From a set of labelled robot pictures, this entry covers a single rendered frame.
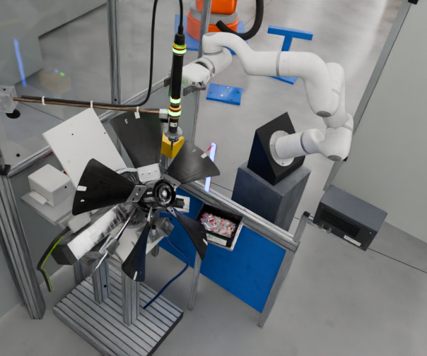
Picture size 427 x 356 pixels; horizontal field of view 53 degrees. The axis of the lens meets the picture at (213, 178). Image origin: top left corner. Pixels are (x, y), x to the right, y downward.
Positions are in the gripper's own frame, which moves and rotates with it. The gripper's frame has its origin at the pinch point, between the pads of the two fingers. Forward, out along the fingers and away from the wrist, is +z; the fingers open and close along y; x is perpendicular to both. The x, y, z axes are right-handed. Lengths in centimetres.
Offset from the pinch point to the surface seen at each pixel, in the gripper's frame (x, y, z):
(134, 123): -24.9, 18.1, 1.4
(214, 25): -138, 181, -327
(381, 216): -41, -81, -36
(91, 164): -23.6, 12.2, 30.7
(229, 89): -163, 108, -252
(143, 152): -33.4, 10.3, 4.7
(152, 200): -44.0, -3.6, 15.6
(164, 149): -63, 27, -31
